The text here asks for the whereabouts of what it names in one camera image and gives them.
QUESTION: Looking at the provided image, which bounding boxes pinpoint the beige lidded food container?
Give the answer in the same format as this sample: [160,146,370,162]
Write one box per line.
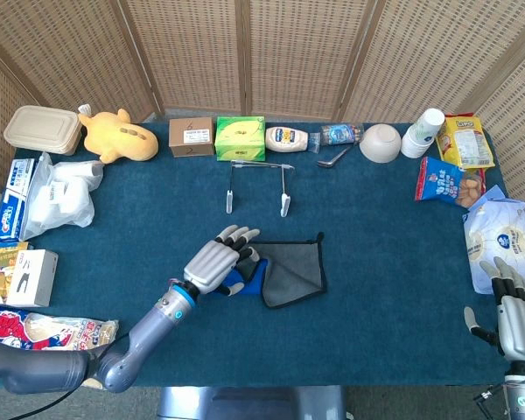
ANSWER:
[3,104,82,157]

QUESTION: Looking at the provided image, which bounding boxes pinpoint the yellow plush dinosaur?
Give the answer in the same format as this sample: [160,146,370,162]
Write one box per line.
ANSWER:
[77,103,159,165]

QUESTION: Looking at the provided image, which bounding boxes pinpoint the white and light blue pouch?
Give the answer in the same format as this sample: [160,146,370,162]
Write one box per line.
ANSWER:
[460,184,525,296]

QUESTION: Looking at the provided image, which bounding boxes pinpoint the blue and red snack bag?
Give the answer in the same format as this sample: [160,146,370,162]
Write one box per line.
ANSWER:
[414,156,487,210]

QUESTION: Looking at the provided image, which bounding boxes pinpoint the green tissue pack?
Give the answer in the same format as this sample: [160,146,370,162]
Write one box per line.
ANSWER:
[213,115,267,163]

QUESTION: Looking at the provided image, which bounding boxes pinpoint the clear plastic water bottle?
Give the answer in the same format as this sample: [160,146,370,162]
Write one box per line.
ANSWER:
[306,122,365,154]

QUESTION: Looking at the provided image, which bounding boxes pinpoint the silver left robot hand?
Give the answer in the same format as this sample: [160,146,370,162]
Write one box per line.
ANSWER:
[182,224,262,297]

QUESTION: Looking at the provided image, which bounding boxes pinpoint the beige upturned bowl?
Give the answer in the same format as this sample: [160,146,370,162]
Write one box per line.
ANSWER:
[359,123,403,165]

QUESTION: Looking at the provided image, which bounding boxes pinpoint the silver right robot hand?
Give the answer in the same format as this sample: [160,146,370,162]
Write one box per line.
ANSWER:
[463,255,525,362]

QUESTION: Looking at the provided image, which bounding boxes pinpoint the small cardboard box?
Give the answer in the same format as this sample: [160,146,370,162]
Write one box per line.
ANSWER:
[168,116,215,158]

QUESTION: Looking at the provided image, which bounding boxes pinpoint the yellow snack bag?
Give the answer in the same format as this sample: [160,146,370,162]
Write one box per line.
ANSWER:
[435,114,496,171]

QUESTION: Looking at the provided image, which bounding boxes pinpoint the cartoon printed bread bag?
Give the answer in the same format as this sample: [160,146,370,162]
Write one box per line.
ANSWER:
[0,304,120,354]

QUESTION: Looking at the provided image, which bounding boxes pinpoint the stack of white paper cups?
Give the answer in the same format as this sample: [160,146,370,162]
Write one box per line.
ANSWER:
[400,108,446,159]

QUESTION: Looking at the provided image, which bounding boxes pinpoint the blue white toothpaste box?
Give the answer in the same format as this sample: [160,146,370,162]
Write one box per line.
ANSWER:
[0,157,36,243]

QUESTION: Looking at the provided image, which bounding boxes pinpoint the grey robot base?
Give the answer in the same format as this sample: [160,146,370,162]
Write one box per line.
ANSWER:
[156,384,349,420]

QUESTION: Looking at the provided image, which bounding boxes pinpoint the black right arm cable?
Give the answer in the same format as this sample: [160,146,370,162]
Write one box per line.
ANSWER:
[472,382,508,420]

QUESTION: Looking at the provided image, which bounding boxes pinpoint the cream mayonnaise bottle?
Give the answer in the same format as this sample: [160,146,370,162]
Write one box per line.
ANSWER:
[264,125,311,153]

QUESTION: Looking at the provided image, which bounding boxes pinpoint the white plastic bag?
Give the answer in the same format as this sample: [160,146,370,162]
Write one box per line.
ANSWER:
[20,151,105,242]

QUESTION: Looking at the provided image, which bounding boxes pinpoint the metal wire stand white feet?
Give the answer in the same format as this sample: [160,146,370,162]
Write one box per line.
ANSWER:
[225,158,296,218]

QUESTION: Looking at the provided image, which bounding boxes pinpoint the white box with black print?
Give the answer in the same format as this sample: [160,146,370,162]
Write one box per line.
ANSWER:
[6,248,60,308]

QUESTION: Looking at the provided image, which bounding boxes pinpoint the dark spoon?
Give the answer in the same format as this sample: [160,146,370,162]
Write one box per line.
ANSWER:
[317,143,354,169]

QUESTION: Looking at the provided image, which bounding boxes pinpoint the blue and grey towel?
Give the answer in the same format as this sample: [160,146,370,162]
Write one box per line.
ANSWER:
[218,231,329,310]

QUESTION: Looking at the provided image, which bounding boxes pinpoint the woven folding screen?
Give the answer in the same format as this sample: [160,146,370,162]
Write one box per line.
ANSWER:
[0,0,525,220]

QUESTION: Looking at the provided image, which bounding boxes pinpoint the blue carpet table cover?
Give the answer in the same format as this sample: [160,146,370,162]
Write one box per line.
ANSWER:
[0,121,515,389]

